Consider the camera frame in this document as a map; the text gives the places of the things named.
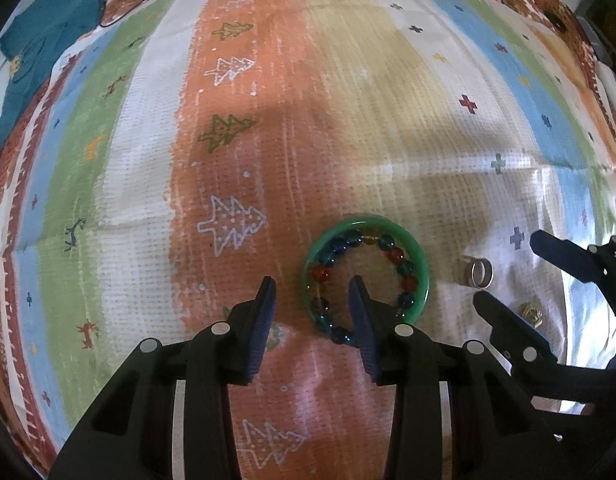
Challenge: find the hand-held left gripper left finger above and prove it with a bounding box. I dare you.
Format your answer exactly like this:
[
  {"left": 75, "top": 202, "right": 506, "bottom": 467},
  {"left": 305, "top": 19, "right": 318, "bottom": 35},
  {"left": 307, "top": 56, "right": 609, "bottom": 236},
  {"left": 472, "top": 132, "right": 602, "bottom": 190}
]
[{"left": 48, "top": 276, "right": 277, "bottom": 480}]

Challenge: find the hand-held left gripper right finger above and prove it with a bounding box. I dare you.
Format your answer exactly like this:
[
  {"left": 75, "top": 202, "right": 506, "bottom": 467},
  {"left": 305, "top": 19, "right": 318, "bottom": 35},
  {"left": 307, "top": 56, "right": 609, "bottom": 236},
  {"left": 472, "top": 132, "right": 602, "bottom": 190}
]
[{"left": 348, "top": 276, "right": 588, "bottom": 480}]

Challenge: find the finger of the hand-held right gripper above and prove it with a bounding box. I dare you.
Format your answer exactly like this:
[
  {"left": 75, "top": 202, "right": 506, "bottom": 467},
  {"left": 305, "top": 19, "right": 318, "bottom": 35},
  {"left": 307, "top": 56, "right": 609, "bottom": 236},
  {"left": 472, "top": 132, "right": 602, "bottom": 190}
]
[
  {"left": 472, "top": 291, "right": 559, "bottom": 367},
  {"left": 530, "top": 230, "right": 616, "bottom": 306}
]

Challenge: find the silver ring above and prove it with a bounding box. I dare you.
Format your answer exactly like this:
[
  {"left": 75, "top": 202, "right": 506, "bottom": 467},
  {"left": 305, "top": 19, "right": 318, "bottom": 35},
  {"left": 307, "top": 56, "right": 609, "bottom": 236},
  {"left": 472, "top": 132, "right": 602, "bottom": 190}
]
[{"left": 462, "top": 257, "right": 494, "bottom": 290}]

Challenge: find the multicolour glass bead bracelet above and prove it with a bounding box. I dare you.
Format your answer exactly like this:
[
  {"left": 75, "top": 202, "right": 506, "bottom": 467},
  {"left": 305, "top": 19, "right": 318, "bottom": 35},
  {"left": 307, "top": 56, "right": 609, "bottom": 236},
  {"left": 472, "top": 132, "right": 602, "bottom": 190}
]
[{"left": 310, "top": 230, "right": 419, "bottom": 346}]

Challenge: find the green bangle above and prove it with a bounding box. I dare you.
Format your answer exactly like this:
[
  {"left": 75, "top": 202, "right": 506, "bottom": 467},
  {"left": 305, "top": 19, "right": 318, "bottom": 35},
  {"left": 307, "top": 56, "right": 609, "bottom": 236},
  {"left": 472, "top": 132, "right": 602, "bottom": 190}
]
[{"left": 302, "top": 215, "right": 429, "bottom": 328}]

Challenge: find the small gold jewelry piece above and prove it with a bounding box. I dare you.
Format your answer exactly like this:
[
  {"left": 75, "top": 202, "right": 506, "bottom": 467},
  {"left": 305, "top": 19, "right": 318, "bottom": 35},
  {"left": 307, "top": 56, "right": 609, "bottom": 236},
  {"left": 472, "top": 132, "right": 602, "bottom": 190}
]
[{"left": 518, "top": 302, "right": 545, "bottom": 329}]

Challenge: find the striped colourful woven mat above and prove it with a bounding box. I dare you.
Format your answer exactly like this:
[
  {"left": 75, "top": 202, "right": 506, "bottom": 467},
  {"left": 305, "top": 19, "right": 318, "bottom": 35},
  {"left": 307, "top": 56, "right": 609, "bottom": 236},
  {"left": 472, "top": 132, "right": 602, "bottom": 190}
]
[{"left": 0, "top": 0, "right": 616, "bottom": 480}]

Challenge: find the teal garment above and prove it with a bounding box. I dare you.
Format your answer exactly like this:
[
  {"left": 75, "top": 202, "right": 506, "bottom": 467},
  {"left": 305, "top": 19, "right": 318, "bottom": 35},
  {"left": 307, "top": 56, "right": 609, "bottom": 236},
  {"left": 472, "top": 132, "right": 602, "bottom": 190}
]
[{"left": 0, "top": 0, "right": 106, "bottom": 148}]

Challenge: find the grey metal frame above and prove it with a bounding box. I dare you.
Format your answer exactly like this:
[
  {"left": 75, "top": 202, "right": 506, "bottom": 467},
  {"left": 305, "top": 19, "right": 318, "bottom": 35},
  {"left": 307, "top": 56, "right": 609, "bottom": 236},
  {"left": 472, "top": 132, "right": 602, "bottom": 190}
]
[{"left": 575, "top": 10, "right": 616, "bottom": 67}]

